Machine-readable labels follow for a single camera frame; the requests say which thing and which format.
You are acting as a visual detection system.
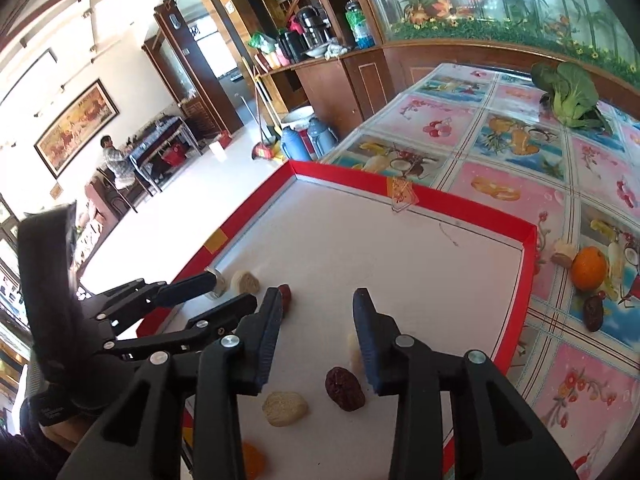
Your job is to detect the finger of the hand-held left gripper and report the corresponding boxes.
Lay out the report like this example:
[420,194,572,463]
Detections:
[82,271,221,322]
[100,292,258,361]

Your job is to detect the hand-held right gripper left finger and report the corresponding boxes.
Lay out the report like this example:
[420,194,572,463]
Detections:
[57,287,285,480]

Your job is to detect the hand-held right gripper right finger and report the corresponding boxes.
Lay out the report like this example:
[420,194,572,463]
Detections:
[352,287,581,480]

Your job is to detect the beige walnut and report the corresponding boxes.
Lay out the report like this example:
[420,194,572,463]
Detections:
[262,391,309,428]
[230,270,261,295]

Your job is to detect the red cardboard box lid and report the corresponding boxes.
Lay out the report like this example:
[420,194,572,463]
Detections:
[135,159,538,480]

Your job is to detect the orange dried fruit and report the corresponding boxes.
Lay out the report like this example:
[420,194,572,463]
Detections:
[241,441,268,476]

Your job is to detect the person's left forearm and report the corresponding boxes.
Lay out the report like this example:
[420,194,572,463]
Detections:
[0,395,88,480]

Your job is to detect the red bucket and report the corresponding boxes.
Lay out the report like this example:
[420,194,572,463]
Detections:
[161,142,187,166]

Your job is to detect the broom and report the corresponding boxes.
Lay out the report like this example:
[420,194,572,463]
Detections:
[242,57,286,162]

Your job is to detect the blue thermos flask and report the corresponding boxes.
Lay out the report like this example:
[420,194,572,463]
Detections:
[281,126,311,162]

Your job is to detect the blue thermos flasks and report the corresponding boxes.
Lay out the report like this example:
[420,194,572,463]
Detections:
[307,117,338,157]

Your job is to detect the white basin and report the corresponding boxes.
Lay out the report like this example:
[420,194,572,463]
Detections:
[280,106,316,128]

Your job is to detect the large orange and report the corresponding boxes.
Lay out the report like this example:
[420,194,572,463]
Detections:
[571,246,608,291]

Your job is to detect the wooden sideboard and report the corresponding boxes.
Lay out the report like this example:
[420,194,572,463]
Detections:
[255,42,401,133]

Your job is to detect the green plastic bag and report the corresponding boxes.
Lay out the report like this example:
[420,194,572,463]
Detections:
[248,31,276,53]

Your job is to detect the black thermos jug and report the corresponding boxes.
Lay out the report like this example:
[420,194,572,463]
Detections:
[297,6,333,48]

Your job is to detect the green plastic water bottle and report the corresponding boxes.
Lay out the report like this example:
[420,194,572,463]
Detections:
[345,0,376,50]

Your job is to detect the green bok choy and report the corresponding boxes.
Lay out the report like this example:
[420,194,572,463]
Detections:
[530,61,613,133]

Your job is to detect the metal frame table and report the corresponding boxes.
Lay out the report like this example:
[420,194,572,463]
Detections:
[129,115,202,196]

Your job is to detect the framed wall painting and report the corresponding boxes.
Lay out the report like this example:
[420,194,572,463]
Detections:
[34,78,121,179]

